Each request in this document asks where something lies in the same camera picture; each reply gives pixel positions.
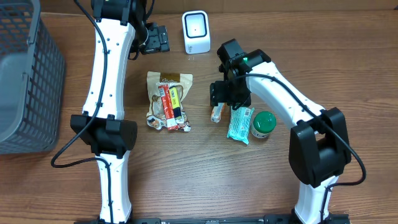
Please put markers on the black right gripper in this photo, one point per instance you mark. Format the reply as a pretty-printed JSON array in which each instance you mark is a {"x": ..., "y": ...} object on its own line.
[{"x": 218, "y": 96}]

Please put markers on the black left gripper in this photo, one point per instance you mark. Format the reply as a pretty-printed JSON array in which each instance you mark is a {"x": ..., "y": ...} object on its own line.
[{"x": 157, "y": 39}]

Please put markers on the teal white snack packet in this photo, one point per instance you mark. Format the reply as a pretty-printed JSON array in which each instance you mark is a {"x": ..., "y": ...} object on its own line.
[{"x": 239, "y": 124}]

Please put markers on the orange white small packet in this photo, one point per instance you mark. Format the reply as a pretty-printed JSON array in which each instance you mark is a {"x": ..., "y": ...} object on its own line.
[{"x": 217, "y": 112}]

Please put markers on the red snack bar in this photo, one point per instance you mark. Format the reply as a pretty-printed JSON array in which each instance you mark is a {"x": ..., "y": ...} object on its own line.
[{"x": 168, "y": 110}]

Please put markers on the yellow black tube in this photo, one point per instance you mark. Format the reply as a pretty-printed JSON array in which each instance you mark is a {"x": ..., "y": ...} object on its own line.
[{"x": 175, "y": 100}]

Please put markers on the beige snack bag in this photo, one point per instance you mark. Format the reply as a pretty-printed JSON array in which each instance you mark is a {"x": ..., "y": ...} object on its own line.
[{"x": 156, "y": 117}]

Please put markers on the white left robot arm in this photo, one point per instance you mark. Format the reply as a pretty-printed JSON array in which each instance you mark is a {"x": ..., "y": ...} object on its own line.
[{"x": 121, "y": 29}]

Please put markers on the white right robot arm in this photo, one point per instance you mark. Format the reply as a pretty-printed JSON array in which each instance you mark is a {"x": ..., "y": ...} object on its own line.
[{"x": 319, "y": 146}]

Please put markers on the white barcode scanner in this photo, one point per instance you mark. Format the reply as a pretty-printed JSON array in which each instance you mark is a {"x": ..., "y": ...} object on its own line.
[{"x": 196, "y": 32}]

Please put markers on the green lid jar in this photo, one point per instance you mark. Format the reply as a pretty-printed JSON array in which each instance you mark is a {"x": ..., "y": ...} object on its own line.
[{"x": 263, "y": 124}]

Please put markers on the grey plastic mesh basket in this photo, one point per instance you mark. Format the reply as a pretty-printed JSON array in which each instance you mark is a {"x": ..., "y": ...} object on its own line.
[{"x": 32, "y": 80}]

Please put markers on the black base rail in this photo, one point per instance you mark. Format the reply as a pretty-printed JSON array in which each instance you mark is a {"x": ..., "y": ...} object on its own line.
[{"x": 217, "y": 220}]

